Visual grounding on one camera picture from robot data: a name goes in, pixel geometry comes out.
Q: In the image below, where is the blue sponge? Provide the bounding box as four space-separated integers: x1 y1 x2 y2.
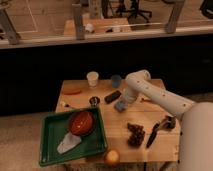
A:
114 101 126 112

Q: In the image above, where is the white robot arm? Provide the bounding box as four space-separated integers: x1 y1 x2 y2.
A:
123 70 213 171

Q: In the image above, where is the blue plastic cup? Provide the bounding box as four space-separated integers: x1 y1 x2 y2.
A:
111 75 122 88

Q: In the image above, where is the black rectangular block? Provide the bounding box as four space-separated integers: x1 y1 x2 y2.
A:
104 90 121 104

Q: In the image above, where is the white paper cup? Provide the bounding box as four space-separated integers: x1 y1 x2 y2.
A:
87 71 99 87

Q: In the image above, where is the small dark metal cup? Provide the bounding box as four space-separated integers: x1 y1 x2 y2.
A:
89 96 100 106

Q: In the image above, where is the orange carrot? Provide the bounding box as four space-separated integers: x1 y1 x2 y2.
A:
62 89 81 95

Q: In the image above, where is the red bowl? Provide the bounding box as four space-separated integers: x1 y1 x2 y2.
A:
68 111 95 136

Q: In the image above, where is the small white spoon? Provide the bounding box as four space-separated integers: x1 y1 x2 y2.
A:
62 103 77 109

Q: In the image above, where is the bunch of dark grapes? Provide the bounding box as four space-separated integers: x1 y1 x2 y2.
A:
127 123 145 147

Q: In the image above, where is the background wooden table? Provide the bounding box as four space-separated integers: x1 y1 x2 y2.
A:
64 18 131 36

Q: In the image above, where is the white crumpled cloth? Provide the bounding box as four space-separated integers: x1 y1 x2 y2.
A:
57 133 81 154

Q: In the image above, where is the green plastic tray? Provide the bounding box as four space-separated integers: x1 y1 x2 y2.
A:
39 107 108 167

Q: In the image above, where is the yellow apple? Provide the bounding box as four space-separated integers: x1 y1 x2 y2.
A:
104 150 120 166

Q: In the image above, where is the dark metal clip object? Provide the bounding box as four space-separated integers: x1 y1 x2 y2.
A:
163 116 176 130

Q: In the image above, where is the black office chair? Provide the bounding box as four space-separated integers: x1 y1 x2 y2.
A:
116 0 152 23

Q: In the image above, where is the black handled knife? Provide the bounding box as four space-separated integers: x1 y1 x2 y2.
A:
146 123 160 148

